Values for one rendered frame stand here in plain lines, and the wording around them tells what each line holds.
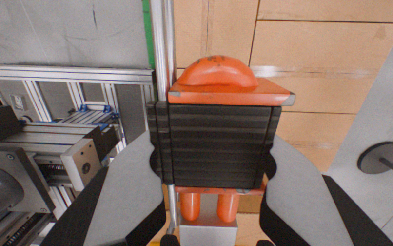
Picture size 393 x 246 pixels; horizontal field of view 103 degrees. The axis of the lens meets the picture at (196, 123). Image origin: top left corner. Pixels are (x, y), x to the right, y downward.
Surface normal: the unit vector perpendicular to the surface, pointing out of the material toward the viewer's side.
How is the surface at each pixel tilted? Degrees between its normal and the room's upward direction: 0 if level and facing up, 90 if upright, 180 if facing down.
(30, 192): 0
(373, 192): 0
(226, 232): 0
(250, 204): 90
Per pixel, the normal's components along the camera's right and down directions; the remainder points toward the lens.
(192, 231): -0.04, 0.44
